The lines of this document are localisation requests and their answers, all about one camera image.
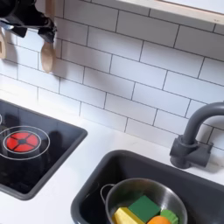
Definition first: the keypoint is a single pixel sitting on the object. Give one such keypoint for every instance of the dark grey sink basin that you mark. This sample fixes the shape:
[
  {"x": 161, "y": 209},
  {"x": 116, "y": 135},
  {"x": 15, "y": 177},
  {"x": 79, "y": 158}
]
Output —
[{"x": 96, "y": 180}]

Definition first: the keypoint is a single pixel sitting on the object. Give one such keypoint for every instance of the steel pot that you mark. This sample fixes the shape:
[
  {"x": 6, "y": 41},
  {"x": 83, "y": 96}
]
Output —
[{"x": 140, "y": 188}]

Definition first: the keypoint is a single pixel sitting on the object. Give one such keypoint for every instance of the green block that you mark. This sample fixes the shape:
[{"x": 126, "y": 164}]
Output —
[{"x": 144, "y": 207}]

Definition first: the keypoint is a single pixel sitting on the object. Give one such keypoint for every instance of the dark grey tap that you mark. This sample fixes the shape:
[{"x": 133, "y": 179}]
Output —
[{"x": 186, "y": 148}]

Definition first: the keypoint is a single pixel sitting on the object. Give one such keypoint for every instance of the yellow block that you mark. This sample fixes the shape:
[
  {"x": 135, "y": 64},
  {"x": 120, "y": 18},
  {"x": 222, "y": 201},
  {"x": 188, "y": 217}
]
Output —
[{"x": 125, "y": 216}]

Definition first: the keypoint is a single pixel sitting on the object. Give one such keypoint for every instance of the black toy stove top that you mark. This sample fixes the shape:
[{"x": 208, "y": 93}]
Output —
[{"x": 58, "y": 137}]

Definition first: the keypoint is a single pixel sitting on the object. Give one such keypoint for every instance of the wooden slotted spatula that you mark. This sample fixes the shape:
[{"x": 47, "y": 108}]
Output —
[{"x": 2, "y": 48}]

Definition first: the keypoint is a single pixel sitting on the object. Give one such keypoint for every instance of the wooden shelf board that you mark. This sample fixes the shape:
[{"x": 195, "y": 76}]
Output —
[{"x": 175, "y": 11}]

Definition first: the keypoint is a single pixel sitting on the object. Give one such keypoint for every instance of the small green toy vegetable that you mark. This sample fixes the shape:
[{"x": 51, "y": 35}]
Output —
[{"x": 169, "y": 216}]

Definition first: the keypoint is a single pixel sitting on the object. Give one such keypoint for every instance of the orange toy vegetable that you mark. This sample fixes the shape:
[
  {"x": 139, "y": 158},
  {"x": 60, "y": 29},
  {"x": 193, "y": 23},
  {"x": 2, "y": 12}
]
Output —
[{"x": 159, "y": 220}]

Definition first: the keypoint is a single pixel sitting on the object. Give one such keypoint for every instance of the wooden spoon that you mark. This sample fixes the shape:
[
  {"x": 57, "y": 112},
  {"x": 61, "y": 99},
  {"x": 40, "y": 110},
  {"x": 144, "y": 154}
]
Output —
[{"x": 47, "y": 58}]

